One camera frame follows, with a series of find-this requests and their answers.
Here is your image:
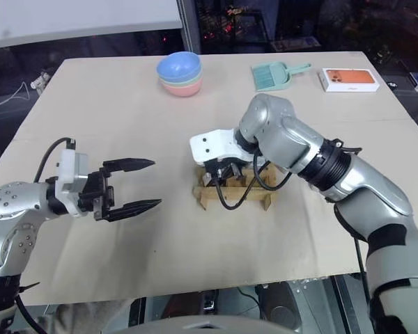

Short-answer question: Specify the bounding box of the small wooden pallet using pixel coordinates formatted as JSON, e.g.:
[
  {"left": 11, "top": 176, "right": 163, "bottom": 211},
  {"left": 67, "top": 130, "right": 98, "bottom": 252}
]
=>
[{"left": 192, "top": 162, "right": 280, "bottom": 212}]

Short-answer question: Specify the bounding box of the grey vertical post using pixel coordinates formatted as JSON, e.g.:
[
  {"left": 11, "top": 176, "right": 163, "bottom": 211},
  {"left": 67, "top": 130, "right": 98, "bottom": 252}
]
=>
[{"left": 176, "top": 0, "right": 202, "bottom": 55}]

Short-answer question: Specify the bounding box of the green plastic bowl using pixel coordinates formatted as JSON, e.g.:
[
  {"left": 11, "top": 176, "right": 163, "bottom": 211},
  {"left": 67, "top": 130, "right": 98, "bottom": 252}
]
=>
[{"left": 157, "top": 66, "right": 203, "bottom": 88}]

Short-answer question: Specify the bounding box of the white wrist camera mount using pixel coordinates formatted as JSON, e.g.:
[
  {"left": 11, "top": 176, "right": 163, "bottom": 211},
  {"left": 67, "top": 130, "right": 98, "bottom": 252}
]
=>
[
  {"left": 54, "top": 148, "right": 92, "bottom": 218},
  {"left": 189, "top": 128, "right": 263, "bottom": 167}
]

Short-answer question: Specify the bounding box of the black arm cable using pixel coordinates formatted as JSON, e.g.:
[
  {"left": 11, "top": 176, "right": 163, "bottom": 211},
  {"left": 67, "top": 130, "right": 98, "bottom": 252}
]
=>
[
  {"left": 33, "top": 137, "right": 77, "bottom": 184},
  {"left": 216, "top": 150, "right": 294, "bottom": 210}
]

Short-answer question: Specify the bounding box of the white floor cable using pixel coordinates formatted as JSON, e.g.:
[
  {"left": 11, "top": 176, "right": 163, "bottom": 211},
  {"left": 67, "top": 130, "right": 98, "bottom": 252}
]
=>
[{"left": 0, "top": 81, "right": 30, "bottom": 111}]

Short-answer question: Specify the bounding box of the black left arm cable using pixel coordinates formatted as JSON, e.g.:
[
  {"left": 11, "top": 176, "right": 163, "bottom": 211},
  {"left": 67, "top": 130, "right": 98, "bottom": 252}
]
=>
[{"left": 33, "top": 137, "right": 77, "bottom": 184}]

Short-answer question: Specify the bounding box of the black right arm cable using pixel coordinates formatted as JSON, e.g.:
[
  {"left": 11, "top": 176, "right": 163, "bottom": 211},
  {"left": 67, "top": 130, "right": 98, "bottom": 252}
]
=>
[{"left": 216, "top": 150, "right": 294, "bottom": 210}]

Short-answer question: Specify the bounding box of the teal dustpan with brush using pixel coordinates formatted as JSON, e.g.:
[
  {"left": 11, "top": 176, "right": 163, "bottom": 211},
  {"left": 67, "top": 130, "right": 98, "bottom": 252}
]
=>
[{"left": 250, "top": 62, "right": 312, "bottom": 93}]

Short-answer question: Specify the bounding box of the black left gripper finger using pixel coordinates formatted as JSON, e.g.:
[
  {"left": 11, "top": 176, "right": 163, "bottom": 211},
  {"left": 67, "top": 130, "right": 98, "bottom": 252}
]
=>
[
  {"left": 107, "top": 198, "right": 163, "bottom": 223},
  {"left": 102, "top": 157, "right": 157, "bottom": 175}
]

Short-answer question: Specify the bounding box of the blue plastic bowl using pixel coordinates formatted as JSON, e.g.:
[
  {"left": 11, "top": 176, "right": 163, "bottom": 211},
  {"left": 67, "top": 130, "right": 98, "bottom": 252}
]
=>
[{"left": 155, "top": 51, "right": 202, "bottom": 84}]

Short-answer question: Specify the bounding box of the brown cardboard table cover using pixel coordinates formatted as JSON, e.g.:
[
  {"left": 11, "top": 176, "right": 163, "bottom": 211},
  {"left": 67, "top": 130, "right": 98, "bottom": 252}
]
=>
[{"left": 0, "top": 51, "right": 418, "bottom": 298}]

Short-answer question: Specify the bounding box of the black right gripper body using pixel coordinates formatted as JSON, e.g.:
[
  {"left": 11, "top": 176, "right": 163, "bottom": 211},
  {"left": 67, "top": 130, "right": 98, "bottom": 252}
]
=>
[{"left": 202, "top": 157, "right": 247, "bottom": 186}]

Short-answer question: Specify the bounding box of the white phone box orange print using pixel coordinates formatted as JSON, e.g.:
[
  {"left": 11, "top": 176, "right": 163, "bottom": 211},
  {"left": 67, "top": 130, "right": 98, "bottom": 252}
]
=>
[{"left": 317, "top": 67, "right": 381, "bottom": 93}]

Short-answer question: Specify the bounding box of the pink plastic bowl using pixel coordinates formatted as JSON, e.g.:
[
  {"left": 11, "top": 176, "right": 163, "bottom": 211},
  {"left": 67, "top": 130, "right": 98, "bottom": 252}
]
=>
[{"left": 160, "top": 77, "right": 204, "bottom": 98}]

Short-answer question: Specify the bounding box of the white board panel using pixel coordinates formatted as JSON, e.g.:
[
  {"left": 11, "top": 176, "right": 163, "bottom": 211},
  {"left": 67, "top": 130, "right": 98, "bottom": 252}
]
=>
[{"left": 0, "top": 0, "right": 183, "bottom": 50}]

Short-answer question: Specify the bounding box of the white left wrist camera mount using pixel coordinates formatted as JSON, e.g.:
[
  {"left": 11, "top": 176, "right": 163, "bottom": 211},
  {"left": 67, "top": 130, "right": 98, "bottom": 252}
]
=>
[{"left": 54, "top": 148, "right": 92, "bottom": 218}]

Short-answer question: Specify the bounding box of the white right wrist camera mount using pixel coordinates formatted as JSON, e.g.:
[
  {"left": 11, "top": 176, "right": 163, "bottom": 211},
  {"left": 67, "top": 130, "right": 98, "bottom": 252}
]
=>
[{"left": 189, "top": 128, "right": 263, "bottom": 167}]

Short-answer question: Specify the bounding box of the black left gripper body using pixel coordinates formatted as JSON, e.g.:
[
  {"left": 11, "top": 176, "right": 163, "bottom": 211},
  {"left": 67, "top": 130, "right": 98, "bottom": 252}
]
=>
[{"left": 77, "top": 166, "right": 116, "bottom": 223}]

